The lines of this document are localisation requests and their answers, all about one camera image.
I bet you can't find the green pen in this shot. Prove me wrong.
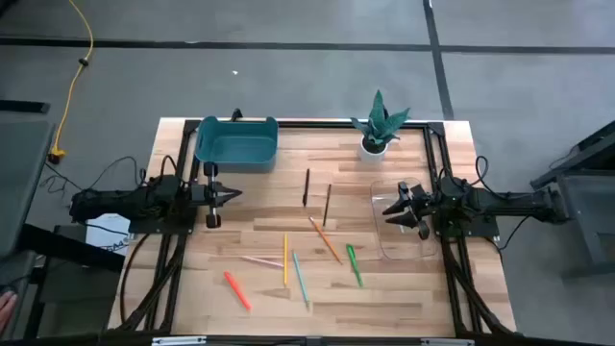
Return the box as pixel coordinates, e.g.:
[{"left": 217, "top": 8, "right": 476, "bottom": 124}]
[{"left": 345, "top": 243, "right": 365, "bottom": 288}]

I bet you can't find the green snake plant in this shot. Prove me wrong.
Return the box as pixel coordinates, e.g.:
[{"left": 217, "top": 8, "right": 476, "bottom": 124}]
[{"left": 350, "top": 89, "right": 412, "bottom": 148}]

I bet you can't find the yellow extension cable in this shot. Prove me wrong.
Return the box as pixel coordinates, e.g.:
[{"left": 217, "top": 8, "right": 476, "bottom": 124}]
[{"left": 47, "top": 0, "right": 95, "bottom": 164}]

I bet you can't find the dark brown pencil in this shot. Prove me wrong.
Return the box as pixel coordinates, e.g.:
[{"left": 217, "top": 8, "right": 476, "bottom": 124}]
[{"left": 322, "top": 184, "right": 332, "bottom": 228}]

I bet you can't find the thin black floor cable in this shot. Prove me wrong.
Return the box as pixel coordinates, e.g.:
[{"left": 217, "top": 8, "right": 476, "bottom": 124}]
[{"left": 38, "top": 155, "right": 145, "bottom": 198}]

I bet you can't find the clear plastic tray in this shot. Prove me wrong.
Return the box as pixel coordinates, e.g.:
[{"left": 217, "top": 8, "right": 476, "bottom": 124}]
[{"left": 369, "top": 177, "right": 439, "bottom": 261}]

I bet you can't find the pink pen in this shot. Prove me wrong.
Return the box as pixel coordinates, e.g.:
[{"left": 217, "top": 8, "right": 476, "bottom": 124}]
[{"left": 239, "top": 255, "right": 285, "bottom": 269}]

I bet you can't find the orange-red pen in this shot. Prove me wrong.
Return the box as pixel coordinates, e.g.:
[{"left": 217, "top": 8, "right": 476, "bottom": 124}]
[{"left": 223, "top": 271, "right": 253, "bottom": 312}]

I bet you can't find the teal pencil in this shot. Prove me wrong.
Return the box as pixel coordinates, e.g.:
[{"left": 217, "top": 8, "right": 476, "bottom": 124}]
[{"left": 291, "top": 250, "right": 311, "bottom": 309}]

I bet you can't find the teal plastic bin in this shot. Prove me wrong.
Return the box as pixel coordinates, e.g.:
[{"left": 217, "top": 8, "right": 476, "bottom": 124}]
[{"left": 194, "top": 115, "right": 280, "bottom": 174}]

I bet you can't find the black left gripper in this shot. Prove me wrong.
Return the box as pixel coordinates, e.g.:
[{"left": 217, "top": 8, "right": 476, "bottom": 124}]
[{"left": 189, "top": 161, "right": 243, "bottom": 230}]

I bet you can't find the dark metal cart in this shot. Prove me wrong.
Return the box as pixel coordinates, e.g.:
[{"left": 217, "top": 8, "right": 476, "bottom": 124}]
[{"left": 529, "top": 119, "right": 615, "bottom": 280}]

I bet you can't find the black metal table frame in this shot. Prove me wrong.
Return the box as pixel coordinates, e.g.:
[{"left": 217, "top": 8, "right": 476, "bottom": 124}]
[{"left": 108, "top": 117, "right": 518, "bottom": 337}]

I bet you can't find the white paper sheet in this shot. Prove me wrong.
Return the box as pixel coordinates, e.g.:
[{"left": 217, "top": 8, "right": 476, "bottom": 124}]
[{"left": 85, "top": 212, "right": 132, "bottom": 257}]

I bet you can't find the white plant pot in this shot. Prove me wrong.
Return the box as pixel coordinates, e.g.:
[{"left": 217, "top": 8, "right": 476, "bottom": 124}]
[{"left": 357, "top": 134, "right": 391, "bottom": 164}]

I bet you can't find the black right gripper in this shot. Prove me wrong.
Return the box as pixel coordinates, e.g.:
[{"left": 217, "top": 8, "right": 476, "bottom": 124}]
[{"left": 382, "top": 181, "right": 436, "bottom": 240}]

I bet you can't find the grey desk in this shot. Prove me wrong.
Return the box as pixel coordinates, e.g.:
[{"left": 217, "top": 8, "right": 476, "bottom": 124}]
[{"left": 0, "top": 119, "right": 57, "bottom": 260}]

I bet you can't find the person's hand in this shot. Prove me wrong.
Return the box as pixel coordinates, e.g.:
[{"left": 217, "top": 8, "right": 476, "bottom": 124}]
[{"left": 0, "top": 291, "right": 19, "bottom": 334}]

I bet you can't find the silver metal bracket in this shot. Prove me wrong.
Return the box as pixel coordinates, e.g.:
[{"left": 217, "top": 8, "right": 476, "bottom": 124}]
[
  {"left": 151, "top": 335, "right": 208, "bottom": 346},
  {"left": 421, "top": 337, "right": 476, "bottom": 346}
]

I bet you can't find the orange pencil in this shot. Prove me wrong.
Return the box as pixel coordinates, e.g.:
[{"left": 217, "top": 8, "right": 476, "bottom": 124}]
[{"left": 307, "top": 215, "right": 343, "bottom": 265}]

